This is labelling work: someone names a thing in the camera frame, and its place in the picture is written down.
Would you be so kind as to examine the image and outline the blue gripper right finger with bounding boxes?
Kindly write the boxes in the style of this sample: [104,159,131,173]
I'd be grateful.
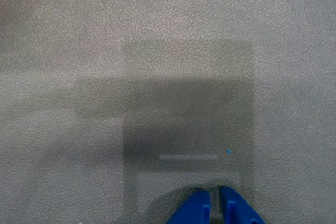
[219,186,267,224]

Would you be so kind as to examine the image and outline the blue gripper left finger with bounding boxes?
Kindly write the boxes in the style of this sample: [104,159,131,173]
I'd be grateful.
[165,188,211,224]

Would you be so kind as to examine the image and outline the grey mat with NOWROBO print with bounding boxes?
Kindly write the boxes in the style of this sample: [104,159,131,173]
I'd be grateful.
[0,0,336,224]

